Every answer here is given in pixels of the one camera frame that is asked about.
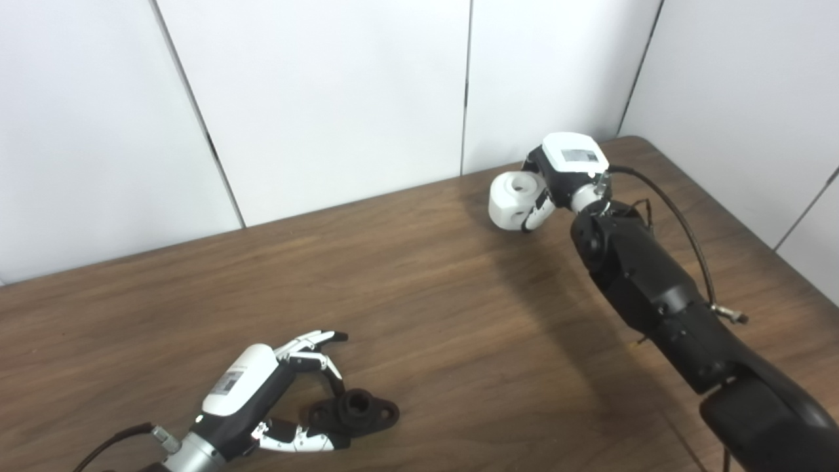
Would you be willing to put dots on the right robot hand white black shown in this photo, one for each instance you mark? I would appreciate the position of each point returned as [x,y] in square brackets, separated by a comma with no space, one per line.
[570,157]

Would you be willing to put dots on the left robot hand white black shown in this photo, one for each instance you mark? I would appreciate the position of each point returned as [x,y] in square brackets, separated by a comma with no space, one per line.
[239,387]

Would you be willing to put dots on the round white piece with hole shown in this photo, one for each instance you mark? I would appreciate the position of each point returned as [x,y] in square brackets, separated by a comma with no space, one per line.
[508,203]

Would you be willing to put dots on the black flanged holder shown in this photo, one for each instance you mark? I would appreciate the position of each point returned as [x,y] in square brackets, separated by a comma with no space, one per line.
[357,410]

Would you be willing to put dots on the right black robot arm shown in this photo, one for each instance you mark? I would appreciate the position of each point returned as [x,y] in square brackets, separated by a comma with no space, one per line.
[655,288]

